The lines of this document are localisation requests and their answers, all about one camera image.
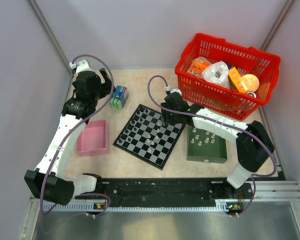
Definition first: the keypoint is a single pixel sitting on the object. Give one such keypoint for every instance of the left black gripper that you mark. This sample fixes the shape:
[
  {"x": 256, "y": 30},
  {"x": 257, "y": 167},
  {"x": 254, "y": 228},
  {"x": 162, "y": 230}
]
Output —
[{"x": 106, "y": 87}]

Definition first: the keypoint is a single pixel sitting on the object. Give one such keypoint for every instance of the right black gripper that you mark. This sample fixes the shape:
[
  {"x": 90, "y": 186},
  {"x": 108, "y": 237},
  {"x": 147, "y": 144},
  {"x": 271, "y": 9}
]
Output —
[{"x": 165, "y": 118}]

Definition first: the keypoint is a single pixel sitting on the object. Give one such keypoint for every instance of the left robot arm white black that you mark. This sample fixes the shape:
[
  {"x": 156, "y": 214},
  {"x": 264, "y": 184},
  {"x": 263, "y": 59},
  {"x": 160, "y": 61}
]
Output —
[{"x": 47, "y": 181}]

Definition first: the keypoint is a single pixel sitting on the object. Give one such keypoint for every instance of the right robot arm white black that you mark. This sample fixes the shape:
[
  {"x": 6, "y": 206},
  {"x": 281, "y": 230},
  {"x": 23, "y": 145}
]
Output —
[{"x": 253, "y": 144}]

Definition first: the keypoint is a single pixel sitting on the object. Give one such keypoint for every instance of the black white chess board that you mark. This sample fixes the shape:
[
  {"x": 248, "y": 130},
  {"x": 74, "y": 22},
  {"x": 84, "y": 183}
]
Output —
[{"x": 145, "y": 137}]

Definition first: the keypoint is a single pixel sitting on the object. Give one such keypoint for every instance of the blue green sponge pack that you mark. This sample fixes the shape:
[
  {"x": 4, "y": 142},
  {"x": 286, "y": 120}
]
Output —
[{"x": 119, "y": 97}]

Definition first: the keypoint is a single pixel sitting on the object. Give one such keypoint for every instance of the red plastic basket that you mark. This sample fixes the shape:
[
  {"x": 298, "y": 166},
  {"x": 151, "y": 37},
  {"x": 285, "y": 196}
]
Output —
[{"x": 226, "y": 99}]

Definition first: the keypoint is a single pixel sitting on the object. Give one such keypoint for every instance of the green plastic tray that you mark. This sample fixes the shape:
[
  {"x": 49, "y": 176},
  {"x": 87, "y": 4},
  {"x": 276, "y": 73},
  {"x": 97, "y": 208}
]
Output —
[{"x": 208, "y": 152}]

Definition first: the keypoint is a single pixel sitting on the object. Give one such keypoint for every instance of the orange box left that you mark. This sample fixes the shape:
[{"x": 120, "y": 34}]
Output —
[{"x": 198, "y": 65}]

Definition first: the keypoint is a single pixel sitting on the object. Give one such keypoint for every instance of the orange box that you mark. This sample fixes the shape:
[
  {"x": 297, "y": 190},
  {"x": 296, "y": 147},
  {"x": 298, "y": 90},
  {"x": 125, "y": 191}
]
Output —
[
  {"x": 236, "y": 80},
  {"x": 198, "y": 65}
]

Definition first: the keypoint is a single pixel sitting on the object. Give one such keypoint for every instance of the pink plastic tray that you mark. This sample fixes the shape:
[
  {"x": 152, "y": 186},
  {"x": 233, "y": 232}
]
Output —
[{"x": 94, "y": 139}]

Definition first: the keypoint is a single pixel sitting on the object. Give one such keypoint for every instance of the white plastic bag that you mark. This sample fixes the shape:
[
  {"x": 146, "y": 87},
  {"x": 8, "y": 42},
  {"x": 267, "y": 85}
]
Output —
[{"x": 217, "y": 73}]

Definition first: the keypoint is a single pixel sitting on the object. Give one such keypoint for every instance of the orange box right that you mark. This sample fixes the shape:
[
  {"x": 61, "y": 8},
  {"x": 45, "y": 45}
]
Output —
[{"x": 236, "y": 80}]

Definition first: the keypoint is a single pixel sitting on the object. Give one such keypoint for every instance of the orange ball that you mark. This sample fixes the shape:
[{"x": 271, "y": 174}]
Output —
[{"x": 251, "y": 81}]

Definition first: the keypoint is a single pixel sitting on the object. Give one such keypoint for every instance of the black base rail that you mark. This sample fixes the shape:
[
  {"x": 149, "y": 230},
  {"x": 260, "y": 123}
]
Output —
[{"x": 170, "y": 192}]

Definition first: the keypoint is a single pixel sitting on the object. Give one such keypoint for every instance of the grey cable duct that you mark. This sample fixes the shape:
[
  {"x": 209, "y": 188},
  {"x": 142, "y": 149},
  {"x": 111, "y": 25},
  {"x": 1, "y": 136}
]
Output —
[{"x": 90, "y": 206}]

